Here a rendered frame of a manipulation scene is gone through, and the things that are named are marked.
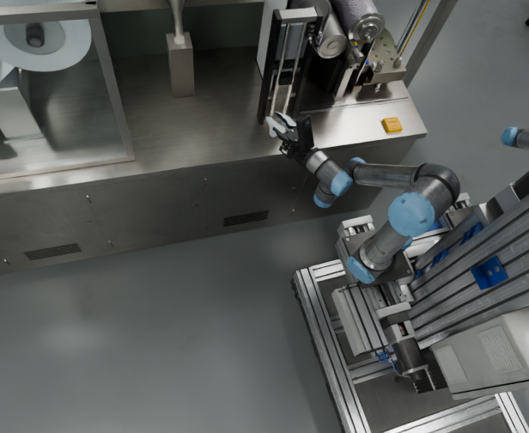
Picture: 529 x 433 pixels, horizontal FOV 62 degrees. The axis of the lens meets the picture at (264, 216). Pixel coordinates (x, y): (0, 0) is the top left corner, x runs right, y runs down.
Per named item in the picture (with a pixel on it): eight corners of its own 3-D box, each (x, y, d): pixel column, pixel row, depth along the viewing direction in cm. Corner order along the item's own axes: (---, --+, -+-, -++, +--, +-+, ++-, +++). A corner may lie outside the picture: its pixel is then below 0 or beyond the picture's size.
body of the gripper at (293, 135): (276, 149, 153) (300, 172, 150) (282, 131, 146) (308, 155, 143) (291, 139, 157) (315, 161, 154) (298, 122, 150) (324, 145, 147)
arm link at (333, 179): (334, 202, 146) (341, 189, 139) (311, 179, 149) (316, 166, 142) (349, 189, 149) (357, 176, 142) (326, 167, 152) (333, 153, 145)
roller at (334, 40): (316, 59, 182) (323, 35, 172) (299, 16, 193) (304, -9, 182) (343, 57, 185) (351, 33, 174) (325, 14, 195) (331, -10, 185)
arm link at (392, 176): (472, 153, 121) (347, 150, 162) (449, 174, 117) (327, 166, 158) (481, 189, 126) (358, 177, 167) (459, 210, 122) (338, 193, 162)
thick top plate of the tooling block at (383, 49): (369, 83, 200) (373, 74, 194) (342, 21, 216) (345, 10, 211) (401, 80, 203) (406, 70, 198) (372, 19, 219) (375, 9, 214)
